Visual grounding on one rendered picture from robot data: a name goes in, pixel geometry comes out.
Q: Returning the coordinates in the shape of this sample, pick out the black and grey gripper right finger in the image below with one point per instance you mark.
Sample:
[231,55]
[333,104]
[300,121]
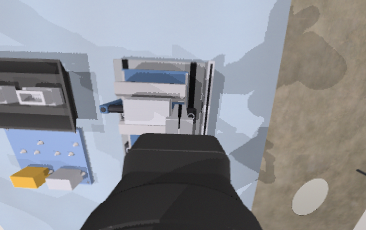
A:
[185,123]

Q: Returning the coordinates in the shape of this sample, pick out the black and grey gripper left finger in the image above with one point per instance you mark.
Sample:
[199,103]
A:
[172,123]

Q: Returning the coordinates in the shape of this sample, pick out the yellow-orange block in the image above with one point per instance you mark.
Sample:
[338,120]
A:
[30,177]

